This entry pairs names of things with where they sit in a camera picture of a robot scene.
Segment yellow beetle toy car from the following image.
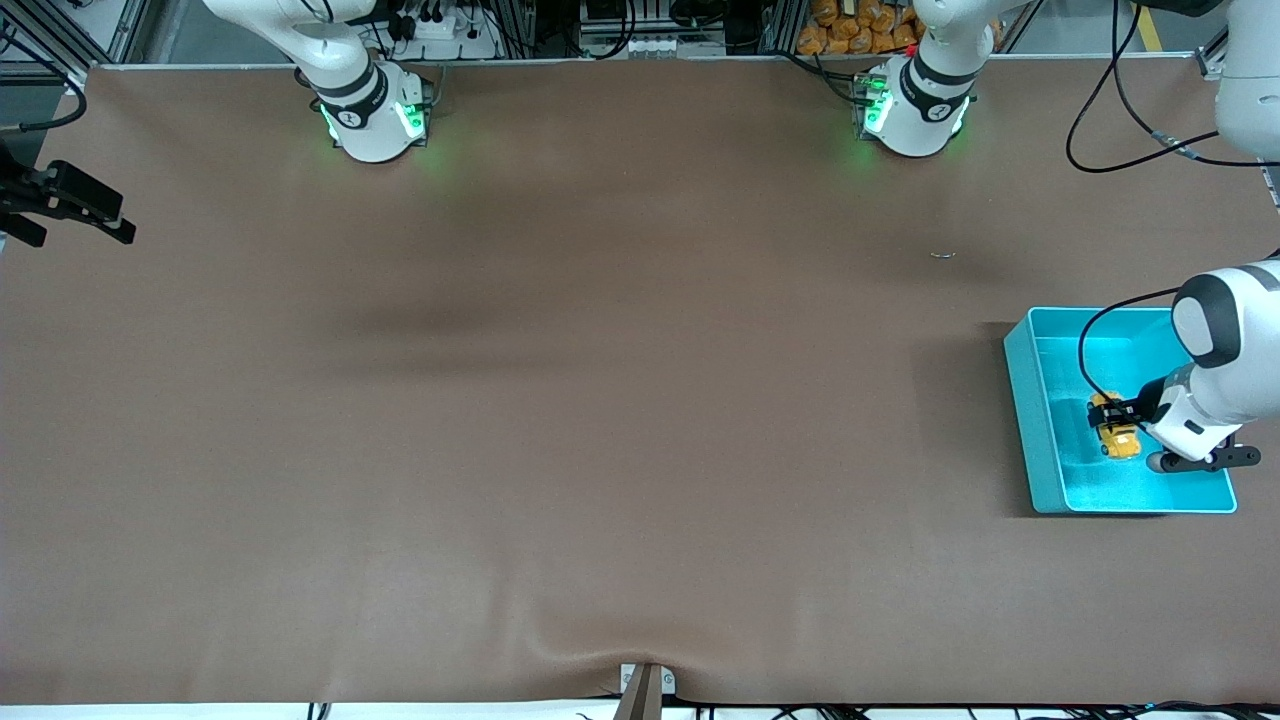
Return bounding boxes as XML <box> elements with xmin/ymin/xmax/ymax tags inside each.
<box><xmin>1088</xmin><ymin>392</ymin><xmax>1144</xmax><ymax>461</ymax></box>

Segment teal plastic bin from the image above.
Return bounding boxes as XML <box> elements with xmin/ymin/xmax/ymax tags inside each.
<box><xmin>1003</xmin><ymin>306</ymin><xmax>1239</xmax><ymax>517</ymax></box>

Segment white power strip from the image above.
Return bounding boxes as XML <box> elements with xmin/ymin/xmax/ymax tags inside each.
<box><xmin>385</xmin><ymin>0</ymin><xmax>501</xmax><ymax>61</ymax></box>

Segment orange packets pile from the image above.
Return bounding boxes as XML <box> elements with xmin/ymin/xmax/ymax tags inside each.
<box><xmin>797</xmin><ymin>0</ymin><xmax>926</xmax><ymax>56</ymax></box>

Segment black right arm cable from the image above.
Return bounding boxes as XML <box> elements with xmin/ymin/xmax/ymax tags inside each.
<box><xmin>0</xmin><ymin>30</ymin><xmax>89</xmax><ymax>133</ymax></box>

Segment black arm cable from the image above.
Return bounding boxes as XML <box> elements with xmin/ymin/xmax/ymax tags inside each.
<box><xmin>0</xmin><ymin>30</ymin><xmax>89</xmax><ymax>133</ymax></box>
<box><xmin>1065</xmin><ymin>0</ymin><xmax>1280</xmax><ymax>406</ymax></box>

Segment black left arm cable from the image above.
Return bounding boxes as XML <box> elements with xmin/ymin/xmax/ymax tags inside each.
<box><xmin>1065</xmin><ymin>0</ymin><xmax>1280</xmax><ymax>406</ymax></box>

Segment aluminium frame strut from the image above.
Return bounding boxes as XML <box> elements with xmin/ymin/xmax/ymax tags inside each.
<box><xmin>0</xmin><ymin>0</ymin><xmax>151</xmax><ymax>81</ymax></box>

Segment brown wooden post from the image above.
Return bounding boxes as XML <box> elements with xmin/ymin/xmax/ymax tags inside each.
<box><xmin>612</xmin><ymin>665</ymin><xmax>663</xmax><ymax>720</ymax></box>

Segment metal edge clamp bracket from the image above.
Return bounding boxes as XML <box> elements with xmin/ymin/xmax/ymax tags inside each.
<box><xmin>618</xmin><ymin>662</ymin><xmax>678</xmax><ymax>698</ymax></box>

